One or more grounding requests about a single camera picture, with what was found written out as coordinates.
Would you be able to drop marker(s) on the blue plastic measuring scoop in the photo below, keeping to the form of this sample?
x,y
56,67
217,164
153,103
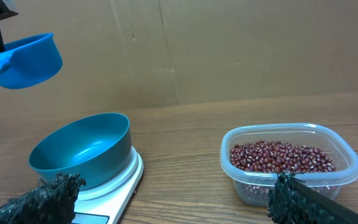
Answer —
x,y
29,61

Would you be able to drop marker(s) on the red adzuki beans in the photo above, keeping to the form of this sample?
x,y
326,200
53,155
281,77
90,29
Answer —
x,y
276,157

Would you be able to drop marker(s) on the clear plastic food container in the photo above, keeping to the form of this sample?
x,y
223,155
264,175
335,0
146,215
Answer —
x,y
253,187

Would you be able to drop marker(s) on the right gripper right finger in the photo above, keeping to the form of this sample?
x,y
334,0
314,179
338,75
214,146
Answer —
x,y
290,201

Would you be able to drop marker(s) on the teal blue bowl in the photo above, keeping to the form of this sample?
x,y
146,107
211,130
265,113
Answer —
x,y
110,132

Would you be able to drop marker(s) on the white digital kitchen scale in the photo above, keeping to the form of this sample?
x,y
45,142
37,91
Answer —
x,y
106,202

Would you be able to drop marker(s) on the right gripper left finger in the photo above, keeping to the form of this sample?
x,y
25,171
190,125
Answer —
x,y
53,201

